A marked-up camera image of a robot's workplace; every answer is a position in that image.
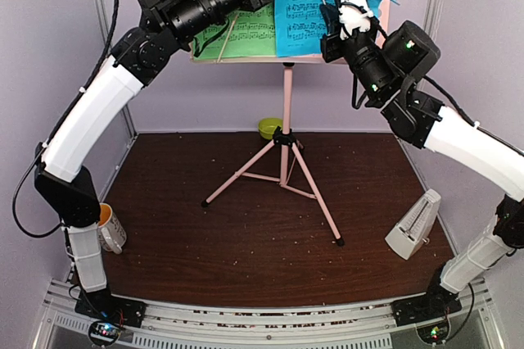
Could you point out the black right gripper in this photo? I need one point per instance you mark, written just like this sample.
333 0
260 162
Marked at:
329 52

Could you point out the blue sheet music paper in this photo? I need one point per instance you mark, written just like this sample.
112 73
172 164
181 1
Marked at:
303 9

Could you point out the green sheet music paper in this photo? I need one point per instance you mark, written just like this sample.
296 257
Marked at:
252 36

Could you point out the white metronome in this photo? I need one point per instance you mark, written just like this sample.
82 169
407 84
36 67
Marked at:
412 231

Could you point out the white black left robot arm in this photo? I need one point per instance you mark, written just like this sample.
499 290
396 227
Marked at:
124 69

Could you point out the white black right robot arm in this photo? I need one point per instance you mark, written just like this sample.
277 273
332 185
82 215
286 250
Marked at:
389 75

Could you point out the yellow-green bowl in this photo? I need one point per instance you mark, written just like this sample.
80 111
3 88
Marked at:
267 127

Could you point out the patterned ceramic mug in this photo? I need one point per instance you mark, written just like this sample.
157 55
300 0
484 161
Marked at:
111 233

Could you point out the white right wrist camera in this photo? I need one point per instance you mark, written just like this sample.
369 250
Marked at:
355 16

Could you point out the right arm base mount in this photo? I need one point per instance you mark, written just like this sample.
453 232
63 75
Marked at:
422 308

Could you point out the aluminium front rail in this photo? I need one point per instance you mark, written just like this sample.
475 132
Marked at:
369 324

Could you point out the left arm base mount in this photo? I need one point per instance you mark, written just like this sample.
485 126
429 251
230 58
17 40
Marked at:
120 312

